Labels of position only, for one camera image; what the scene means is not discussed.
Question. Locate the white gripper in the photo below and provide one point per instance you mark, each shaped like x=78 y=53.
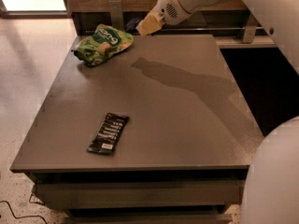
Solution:
x=167 y=4

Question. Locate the blue rxbar wrapper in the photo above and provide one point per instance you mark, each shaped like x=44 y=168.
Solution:
x=131 y=24

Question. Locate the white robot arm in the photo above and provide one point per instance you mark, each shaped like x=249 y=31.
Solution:
x=269 y=79

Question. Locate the green rice chip bag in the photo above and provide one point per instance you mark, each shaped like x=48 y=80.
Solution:
x=106 y=42

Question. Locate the black rxbar wrapper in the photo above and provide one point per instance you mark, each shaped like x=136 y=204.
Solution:
x=108 y=134

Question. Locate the grey upper drawer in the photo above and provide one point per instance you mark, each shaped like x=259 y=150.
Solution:
x=139 y=194

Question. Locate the grey drawer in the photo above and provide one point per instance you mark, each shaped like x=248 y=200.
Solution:
x=159 y=219
x=139 y=194

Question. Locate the grey lower drawer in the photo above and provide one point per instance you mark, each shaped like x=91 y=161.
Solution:
x=159 y=219

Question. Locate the horizontal metal rail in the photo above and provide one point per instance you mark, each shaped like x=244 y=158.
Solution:
x=235 y=31

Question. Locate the left metal wall bracket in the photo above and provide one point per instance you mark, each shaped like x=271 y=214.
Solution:
x=116 y=14

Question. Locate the metal wall bracket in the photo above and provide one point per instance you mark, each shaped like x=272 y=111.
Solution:
x=116 y=14
x=249 y=31

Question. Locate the right metal wall bracket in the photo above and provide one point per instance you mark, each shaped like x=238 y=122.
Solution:
x=249 y=31

